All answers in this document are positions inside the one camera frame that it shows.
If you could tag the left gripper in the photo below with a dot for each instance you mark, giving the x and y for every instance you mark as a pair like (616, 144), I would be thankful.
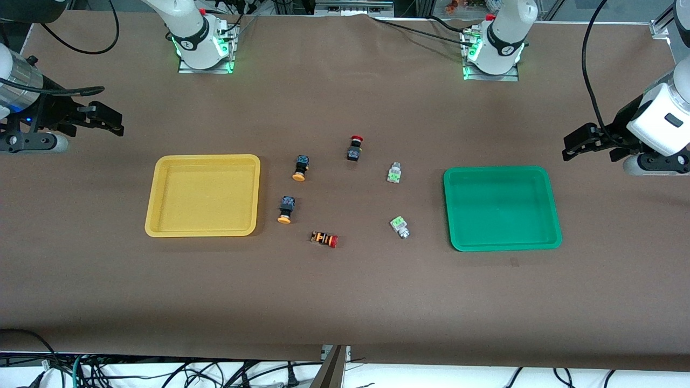
(624, 126)

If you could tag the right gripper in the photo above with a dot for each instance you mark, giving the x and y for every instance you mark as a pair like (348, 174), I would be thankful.
(52, 106)

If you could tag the green push button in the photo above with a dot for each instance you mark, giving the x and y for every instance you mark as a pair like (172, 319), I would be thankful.
(400, 226)
(395, 172)

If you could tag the yellow push button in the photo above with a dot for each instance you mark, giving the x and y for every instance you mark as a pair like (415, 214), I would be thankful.
(285, 209)
(300, 168)

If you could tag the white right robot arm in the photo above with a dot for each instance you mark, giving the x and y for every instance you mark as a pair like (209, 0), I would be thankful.
(194, 32)

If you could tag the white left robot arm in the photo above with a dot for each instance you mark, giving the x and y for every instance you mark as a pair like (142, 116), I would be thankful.
(504, 40)

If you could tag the green plastic tray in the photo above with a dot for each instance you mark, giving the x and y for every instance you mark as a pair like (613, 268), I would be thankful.
(501, 208)

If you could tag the yellow plastic tray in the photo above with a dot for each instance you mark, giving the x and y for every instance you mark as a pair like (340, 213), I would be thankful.
(202, 196)

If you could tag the red button black body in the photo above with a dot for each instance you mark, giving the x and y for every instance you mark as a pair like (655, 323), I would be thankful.
(354, 147)

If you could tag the red button orange striped body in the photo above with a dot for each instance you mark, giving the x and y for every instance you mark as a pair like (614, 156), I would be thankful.
(324, 238)

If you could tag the grey equipment box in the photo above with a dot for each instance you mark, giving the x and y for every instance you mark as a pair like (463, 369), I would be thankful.
(353, 6)

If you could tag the brown table cover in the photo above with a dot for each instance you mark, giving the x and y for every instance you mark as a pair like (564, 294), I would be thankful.
(345, 302)

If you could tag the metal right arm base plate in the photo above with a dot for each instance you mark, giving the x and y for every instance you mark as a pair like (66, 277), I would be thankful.
(226, 59)

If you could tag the aluminium frame corner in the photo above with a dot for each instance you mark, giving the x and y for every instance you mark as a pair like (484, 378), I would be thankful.
(662, 26)

